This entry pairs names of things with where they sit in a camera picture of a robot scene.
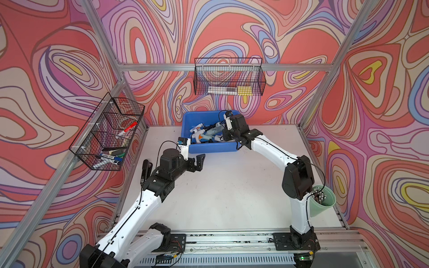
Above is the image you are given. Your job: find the large mint glue gun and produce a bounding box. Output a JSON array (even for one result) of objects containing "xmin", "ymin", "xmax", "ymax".
[{"xmin": 196, "ymin": 122, "xmax": 224, "ymax": 142}]

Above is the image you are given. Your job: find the large white blue glue gun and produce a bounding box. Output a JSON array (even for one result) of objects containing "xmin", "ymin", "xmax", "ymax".
[{"xmin": 190, "ymin": 124, "xmax": 205, "ymax": 143}]

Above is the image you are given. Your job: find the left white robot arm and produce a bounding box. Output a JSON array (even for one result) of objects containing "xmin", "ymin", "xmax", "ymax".
[{"xmin": 79, "ymin": 149, "xmax": 206, "ymax": 268}]

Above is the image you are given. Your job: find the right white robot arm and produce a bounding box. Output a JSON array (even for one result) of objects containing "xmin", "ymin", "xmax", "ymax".
[{"xmin": 222, "ymin": 111, "xmax": 315, "ymax": 249}]

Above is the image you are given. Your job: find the blue plastic storage box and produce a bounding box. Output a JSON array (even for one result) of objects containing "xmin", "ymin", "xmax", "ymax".
[{"xmin": 181, "ymin": 111, "xmax": 238, "ymax": 154}]

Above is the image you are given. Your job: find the clear box in basket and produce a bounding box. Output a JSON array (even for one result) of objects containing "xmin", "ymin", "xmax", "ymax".
[{"xmin": 207, "ymin": 86, "xmax": 238, "ymax": 96}]

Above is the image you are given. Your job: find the yellow block in basket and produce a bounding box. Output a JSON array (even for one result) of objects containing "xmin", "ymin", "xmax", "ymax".
[{"xmin": 237, "ymin": 86, "xmax": 253, "ymax": 96}]

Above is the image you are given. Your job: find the blue marker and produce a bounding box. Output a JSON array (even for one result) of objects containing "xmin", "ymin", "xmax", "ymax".
[{"xmin": 98, "ymin": 154, "xmax": 123, "ymax": 162}]

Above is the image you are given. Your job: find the red marker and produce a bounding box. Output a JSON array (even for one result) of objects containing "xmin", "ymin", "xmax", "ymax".
[{"xmin": 117, "ymin": 122, "xmax": 137, "ymax": 137}]

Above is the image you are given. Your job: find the green plastic cup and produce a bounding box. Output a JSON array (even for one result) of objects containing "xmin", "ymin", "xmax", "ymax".
[{"xmin": 309, "ymin": 185, "xmax": 336, "ymax": 217}]

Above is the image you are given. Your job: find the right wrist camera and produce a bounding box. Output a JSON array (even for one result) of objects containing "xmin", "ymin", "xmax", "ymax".
[{"xmin": 223, "ymin": 111, "xmax": 233, "ymax": 131}]

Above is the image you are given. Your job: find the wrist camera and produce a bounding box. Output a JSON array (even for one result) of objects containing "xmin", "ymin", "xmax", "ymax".
[
  {"xmin": 223, "ymin": 111, "xmax": 233, "ymax": 131},
  {"xmin": 177, "ymin": 137, "xmax": 191, "ymax": 161}
]

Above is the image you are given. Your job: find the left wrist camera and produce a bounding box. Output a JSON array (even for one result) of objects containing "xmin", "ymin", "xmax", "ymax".
[{"xmin": 177, "ymin": 137, "xmax": 191, "ymax": 161}]

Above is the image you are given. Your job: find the black wire basket rear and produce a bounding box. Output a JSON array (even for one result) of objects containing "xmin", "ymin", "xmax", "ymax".
[{"xmin": 193, "ymin": 57, "xmax": 267, "ymax": 96}]

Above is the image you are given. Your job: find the black wire basket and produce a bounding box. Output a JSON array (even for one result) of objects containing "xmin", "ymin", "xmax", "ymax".
[
  {"xmin": 193, "ymin": 57, "xmax": 267, "ymax": 96},
  {"xmin": 69, "ymin": 93, "xmax": 145, "ymax": 172}
]

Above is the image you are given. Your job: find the black wire basket left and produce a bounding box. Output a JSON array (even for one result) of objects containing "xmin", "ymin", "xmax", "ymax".
[{"xmin": 69, "ymin": 93, "xmax": 145, "ymax": 172}]

